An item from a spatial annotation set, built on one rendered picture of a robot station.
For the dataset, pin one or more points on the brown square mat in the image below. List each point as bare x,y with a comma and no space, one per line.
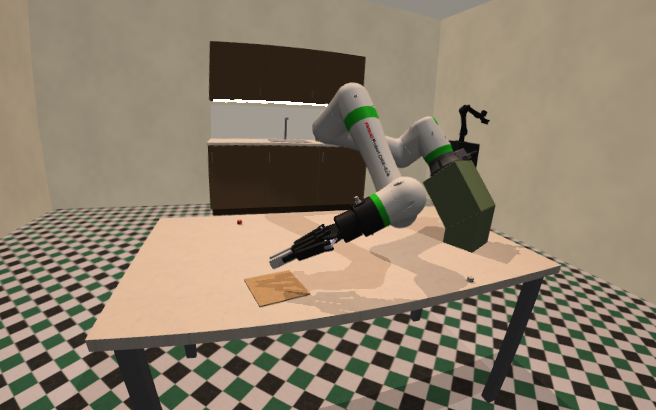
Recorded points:
275,288

